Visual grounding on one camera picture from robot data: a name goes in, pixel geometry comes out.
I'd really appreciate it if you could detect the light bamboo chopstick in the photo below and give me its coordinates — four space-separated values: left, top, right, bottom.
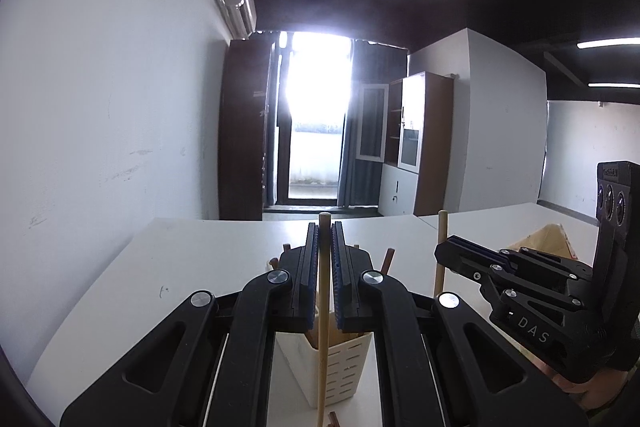
316 212 331 427
433 209 450 298

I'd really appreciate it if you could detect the dark brown chopstick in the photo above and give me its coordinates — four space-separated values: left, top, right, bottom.
329 412 341 427
381 248 395 275

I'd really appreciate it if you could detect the person right hand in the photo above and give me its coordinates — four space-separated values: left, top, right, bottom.
537 362 639 426

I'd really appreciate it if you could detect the cardboard box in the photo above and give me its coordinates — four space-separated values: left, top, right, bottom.
508 223 578 260

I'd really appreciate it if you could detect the white slotted utensil holder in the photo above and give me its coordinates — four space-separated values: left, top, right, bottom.
276 333 372 409

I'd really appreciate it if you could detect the dark brown chopstick in holder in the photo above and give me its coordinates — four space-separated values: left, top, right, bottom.
381 248 395 275

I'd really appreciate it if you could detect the brown white storage cabinet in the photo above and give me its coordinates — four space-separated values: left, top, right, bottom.
378 72 454 217

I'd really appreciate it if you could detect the ceiling tube light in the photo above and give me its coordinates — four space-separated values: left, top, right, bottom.
588 82 640 90
577 37 640 50

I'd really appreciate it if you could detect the dark brown tall cabinet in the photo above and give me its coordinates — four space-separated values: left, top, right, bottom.
218 40 272 221

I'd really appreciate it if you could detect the white wall air conditioner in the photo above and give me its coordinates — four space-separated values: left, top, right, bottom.
224 0 257 40

